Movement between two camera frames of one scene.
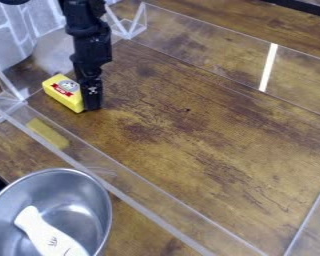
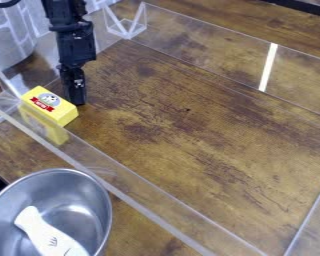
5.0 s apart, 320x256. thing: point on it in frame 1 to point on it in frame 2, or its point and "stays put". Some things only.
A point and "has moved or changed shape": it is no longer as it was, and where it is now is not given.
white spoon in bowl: x=50 y=240 stays put
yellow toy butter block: x=66 y=90 has moved or changed shape
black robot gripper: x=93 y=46 to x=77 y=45
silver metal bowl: x=69 y=200 stays put
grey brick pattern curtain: x=16 y=25 stays put
